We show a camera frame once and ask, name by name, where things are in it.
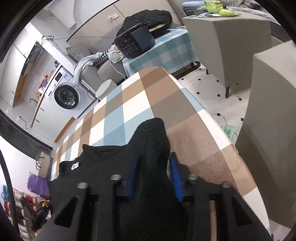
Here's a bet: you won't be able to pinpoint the range hood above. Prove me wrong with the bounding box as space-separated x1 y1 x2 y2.
20 42 43 77

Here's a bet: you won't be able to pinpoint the round white stool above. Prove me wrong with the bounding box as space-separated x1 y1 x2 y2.
95 79 118 101

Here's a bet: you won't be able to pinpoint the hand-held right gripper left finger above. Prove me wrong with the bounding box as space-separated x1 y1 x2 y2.
35 154 140 241

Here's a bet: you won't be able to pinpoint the pale grey crumpled clothes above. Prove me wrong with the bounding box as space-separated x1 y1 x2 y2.
109 44 123 63

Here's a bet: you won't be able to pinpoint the white kitchen base cabinet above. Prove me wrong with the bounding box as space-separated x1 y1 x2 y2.
30 76 58 128

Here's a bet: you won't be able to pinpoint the white washing machine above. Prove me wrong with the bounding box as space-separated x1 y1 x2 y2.
44 66 97 118

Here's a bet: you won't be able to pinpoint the grey sofa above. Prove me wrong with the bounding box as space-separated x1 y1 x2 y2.
66 45 130 93

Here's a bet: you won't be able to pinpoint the red box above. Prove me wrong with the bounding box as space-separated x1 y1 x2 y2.
39 74 50 90

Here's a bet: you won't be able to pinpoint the light grey garment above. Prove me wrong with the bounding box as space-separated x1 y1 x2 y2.
74 52 104 80

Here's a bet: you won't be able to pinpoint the grey square stool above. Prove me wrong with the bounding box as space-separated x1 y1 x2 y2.
181 13 272 99

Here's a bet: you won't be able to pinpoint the grey duvet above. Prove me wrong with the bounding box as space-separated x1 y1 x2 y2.
231 0 278 24

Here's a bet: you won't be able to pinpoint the woven laundry basket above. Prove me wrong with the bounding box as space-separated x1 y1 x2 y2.
36 151 51 180

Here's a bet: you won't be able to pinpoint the brown blue checked tablecloth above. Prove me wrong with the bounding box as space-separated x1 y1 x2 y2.
50 66 271 241

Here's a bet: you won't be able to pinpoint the black cable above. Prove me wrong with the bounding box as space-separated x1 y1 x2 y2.
0 149 19 232

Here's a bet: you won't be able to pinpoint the black knit sweater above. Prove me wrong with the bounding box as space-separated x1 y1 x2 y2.
47 118 185 241

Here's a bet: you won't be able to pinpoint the white wall cupboard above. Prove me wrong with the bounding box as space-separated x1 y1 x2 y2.
0 44 30 107

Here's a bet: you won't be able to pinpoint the black jacket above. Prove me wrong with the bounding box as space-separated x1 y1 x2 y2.
122 10 173 39

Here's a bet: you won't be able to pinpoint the purple bag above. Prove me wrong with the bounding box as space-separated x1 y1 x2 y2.
27 171 50 200

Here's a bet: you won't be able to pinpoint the houndstooth cloth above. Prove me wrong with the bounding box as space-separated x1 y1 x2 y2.
96 47 114 66

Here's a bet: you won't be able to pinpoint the blue pillow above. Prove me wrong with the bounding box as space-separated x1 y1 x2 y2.
181 1 205 8

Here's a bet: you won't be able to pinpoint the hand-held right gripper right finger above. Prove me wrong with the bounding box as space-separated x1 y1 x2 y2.
170 152 273 241

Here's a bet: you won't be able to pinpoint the black pressure cooker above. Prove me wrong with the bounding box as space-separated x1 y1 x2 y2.
112 22 156 59

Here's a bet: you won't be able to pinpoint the shoe rack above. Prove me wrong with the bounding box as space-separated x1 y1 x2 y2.
0 185 51 237

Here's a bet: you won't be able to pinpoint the green power strip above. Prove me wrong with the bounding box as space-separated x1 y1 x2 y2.
221 124 236 139

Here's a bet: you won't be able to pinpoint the blue checked side table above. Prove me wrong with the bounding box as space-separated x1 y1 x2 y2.
122 29 200 78

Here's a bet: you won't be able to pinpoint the grey cushion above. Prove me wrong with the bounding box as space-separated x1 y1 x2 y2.
66 45 92 62

